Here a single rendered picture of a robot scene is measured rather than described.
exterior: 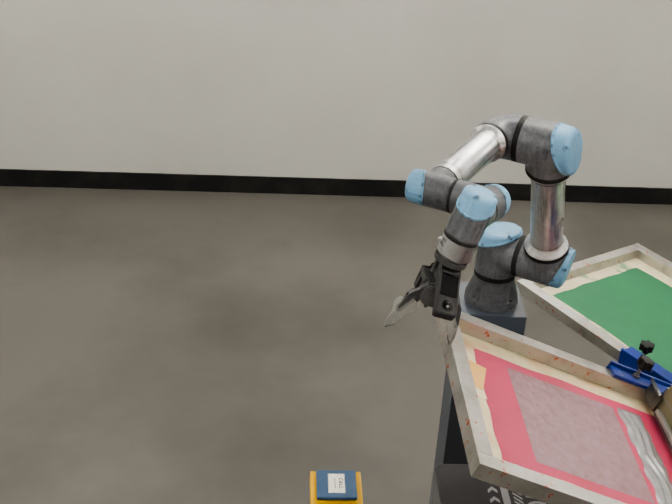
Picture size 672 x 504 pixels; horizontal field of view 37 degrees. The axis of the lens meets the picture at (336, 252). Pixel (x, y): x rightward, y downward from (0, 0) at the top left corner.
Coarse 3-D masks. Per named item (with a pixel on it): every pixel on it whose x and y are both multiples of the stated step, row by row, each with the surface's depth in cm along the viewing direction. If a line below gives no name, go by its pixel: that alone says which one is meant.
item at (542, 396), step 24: (480, 360) 237; (504, 360) 242; (504, 384) 232; (528, 384) 237; (552, 384) 243; (528, 408) 228; (552, 408) 233; (576, 408) 238; (600, 408) 244; (624, 408) 249; (600, 432) 233; (624, 432) 239
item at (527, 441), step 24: (504, 408) 223; (504, 432) 214; (528, 432) 219; (552, 432) 224; (576, 432) 228; (504, 456) 207; (528, 456) 211; (552, 456) 215; (576, 456) 219; (600, 456) 224; (624, 456) 229; (576, 480) 211; (600, 480) 215; (624, 480) 220; (648, 480) 225
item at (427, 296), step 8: (440, 256) 205; (424, 264) 214; (440, 264) 208; (448, 264) 204; (456, 264) 204; (464, 264) 206; (424, 272) 211; (432, 272) 212; (416, 280) 215; (424, 280) 209; (432, 280) 208; (424, 288) 208; (432, 288) 207; (424, 296) 208; (432, 296) 208; (424, 304) 209; (432, 304) 209
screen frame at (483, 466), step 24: (456, 336) 234; (480, 336) 246; (504, 336) 246; (456, 360) 224; (552, 360) 250; (576, 360) 252; (456, 384) 219; (600, 384) 254; (624, 384) 254; (456, 408) 214; (480, 408) 211; (480, 432) 203; (480, 456) 196; (504, 480) 196; (528, 480) 197; (552, 480) 200
